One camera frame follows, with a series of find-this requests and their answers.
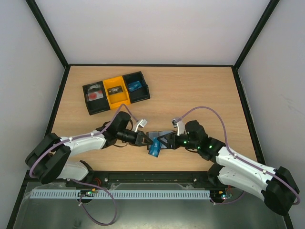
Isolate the black cage frame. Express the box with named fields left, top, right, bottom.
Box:
left=6, top=0, right=305, bottom=229

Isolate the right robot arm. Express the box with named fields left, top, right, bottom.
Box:
left=158, top=120, right=300, bottom=216

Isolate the red white card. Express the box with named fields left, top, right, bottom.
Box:
left=88, top=84, right=104, bottom=101

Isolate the dark picture card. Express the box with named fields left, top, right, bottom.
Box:
left=107, top=85, right=123, bottom=95

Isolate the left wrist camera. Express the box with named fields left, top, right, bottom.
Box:
left=132, top=119, right=148, bottom=132

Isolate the light blue cable duct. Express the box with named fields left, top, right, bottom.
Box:
left=30, top=189, right=210, bottom=200

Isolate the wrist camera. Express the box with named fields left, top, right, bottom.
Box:
left=132, top=119, right=148, bottom=132
left=172, top=117, right=185, bottom=136

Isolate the blue card in bin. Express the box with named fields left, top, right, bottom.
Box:
left=127, top=81, right=142, bottom=92

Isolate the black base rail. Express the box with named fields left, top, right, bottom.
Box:
left=53, top=166, right=227, bottom=190

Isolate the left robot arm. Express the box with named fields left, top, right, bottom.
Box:
left=25, top=111, right=153, bottom=184

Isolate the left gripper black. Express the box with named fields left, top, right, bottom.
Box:
left=117, top=129, right=153, bottom=146

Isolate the black card holder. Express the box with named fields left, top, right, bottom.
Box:
left=146, top=130, right=173, bottom=150

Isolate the black bin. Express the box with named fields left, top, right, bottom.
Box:
left=122, top=71, right=150, bottom=104
left=82, top=81, right=110, bottom=115

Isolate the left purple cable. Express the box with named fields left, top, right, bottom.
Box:
left=29, top=103, right=140, bottom=225

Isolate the yellow bin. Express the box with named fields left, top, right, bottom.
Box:
left=103, top=76, right=131, bottom=110

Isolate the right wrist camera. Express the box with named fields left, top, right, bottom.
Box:
left=172, top=117, right=185, bottom=136

